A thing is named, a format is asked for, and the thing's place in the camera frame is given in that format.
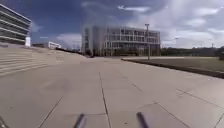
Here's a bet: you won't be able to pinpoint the row of trees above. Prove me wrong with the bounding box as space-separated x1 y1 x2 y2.
160 45 224 61

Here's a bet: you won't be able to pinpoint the white panel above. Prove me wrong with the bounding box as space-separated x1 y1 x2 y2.
24 36 32 48

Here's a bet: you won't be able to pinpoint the lamp pole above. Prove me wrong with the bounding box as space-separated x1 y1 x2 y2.
144 23 152 61

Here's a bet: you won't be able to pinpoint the low white building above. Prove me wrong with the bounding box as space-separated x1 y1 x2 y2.
47 40 63 50

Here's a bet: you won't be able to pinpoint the raised concrete platform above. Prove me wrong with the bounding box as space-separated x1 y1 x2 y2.
120 55 224 80

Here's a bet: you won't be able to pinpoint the grey glass-fronted building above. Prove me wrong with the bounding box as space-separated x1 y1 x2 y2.
80 25 162 58

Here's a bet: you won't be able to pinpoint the grey paved plaza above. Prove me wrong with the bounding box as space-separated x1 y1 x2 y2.
0 55 224 128

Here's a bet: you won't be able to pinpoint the white banded office building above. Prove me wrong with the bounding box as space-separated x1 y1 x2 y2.
0 3 33 47

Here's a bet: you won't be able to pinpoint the robot's own part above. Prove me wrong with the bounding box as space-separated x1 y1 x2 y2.
73 113 88 128
135 111 150 128

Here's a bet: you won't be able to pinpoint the wide stone steps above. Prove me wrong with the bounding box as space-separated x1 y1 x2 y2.
0 46 88 77

